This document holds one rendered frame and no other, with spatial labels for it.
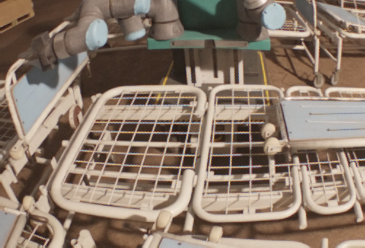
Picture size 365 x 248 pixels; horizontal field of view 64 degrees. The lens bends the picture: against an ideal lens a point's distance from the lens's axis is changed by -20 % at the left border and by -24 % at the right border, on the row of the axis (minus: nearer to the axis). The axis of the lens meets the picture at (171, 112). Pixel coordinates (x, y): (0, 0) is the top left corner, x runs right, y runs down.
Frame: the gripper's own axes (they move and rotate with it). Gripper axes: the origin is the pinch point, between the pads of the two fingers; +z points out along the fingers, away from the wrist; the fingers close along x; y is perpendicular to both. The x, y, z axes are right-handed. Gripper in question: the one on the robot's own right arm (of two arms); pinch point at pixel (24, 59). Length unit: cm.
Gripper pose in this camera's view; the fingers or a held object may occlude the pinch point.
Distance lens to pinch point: 124.1
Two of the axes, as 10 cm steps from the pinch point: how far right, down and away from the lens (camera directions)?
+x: -2.6, -8.4, -4.8
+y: 1.5, -5.3, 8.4
